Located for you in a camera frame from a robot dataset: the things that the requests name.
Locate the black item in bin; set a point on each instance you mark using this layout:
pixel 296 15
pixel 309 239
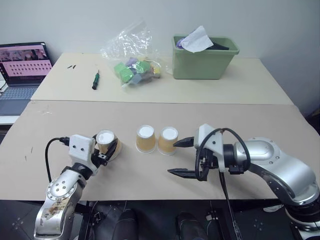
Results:
pixel 220 46

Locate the clear bag of coloured blocks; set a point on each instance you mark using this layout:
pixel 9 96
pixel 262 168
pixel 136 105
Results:
pixel 133 68

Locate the yellow paper cup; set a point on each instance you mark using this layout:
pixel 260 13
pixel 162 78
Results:
pixel 145 141
pixel 107 143
pixel 167 143

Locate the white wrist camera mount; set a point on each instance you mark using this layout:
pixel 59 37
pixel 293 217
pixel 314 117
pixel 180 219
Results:
pixel 80 148
pixel 208 137

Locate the white crumpled paper sheet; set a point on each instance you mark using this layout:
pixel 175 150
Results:
pixel 196 40

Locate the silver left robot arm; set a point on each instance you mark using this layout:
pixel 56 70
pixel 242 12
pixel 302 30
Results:
pixel 58 197

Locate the black table frame leg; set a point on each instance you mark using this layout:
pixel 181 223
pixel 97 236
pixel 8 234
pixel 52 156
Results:
pixel 85 220

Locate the green plastic bin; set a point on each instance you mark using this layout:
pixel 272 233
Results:
pixel 200 65

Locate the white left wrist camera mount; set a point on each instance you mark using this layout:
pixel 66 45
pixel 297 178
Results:
pixel 80 148

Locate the purple item in bin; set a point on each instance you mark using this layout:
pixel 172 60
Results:
pixel 180 43

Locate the open laptop with pink screen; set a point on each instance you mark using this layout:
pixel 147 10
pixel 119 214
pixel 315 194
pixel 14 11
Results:
pixel 23 65

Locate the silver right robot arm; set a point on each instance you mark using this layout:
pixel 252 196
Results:
pixel 277 165

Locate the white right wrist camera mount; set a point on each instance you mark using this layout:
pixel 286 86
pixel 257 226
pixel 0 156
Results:
pixel 208 137

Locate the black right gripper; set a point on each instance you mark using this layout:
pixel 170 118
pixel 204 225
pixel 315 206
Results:
pixel 206 161

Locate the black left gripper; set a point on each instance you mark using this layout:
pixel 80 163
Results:
pixel 100 158

